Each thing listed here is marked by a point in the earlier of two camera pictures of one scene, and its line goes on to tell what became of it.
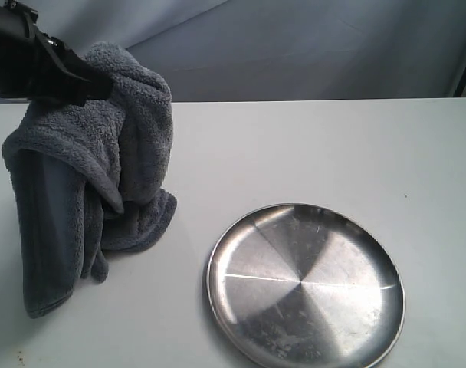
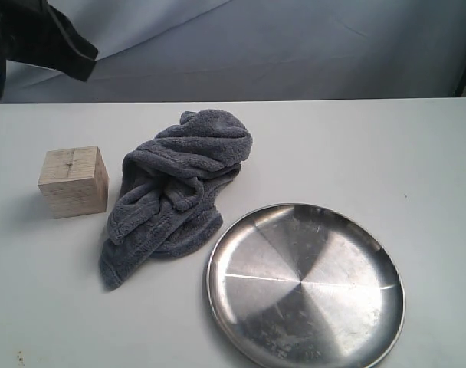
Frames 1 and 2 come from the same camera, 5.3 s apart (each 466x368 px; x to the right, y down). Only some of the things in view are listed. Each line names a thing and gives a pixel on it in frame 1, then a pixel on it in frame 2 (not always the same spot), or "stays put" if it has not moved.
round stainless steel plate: (300, 286) stays put
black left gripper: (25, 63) → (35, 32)
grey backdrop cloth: (286, 50) stays put
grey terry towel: (89, 178) → (169, 187)
